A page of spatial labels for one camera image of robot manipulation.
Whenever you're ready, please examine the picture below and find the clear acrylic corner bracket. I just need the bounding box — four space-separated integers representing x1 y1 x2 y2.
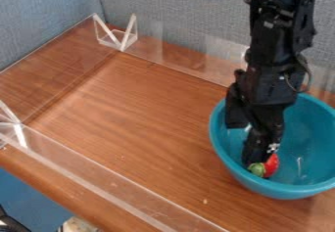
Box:
93 14 138 52

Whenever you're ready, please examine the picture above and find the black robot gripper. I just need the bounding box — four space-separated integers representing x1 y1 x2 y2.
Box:
225 60 309 167

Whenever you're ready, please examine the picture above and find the red toy strawberry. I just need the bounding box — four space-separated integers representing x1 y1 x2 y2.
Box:
247 154 280 178

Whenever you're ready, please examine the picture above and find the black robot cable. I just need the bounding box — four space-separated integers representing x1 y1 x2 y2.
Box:
283 54 313 94

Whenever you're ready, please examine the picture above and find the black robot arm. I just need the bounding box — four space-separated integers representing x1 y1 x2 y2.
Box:
225 0 316 166

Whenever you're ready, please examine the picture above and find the blue plastic bowl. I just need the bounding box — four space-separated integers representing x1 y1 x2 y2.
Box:
208 94 335 200

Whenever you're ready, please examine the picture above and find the clear acrylic front barrier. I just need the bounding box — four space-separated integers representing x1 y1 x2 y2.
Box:
0 101 229 232

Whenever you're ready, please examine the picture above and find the clear acrylic barrier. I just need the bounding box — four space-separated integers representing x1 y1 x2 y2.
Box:
0 101 229 232
90 13 335 103

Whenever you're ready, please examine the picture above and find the clear acrylic back barrier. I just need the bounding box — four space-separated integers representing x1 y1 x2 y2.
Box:
90 13 335 103

